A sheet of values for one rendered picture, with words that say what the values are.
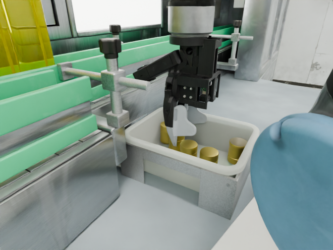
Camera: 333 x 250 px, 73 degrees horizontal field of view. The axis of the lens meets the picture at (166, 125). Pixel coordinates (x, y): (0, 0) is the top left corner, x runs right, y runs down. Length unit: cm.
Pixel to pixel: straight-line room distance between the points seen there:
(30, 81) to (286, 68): 373
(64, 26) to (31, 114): 37
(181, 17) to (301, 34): 350
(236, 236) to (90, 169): 22
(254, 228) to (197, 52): 28
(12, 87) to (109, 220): 23
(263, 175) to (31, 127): 24
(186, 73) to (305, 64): 352
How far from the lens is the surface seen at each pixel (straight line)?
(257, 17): 109
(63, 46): 67
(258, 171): 17
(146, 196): 42
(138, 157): 42
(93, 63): 46
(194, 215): 39
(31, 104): 28
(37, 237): 33
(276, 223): 18
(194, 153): 44
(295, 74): 392
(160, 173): 41
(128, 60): 53
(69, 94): 31
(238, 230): 35
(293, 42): 385
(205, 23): 39
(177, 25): 38
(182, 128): 43
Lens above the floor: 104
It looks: 27 degrees down
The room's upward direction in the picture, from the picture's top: straight up
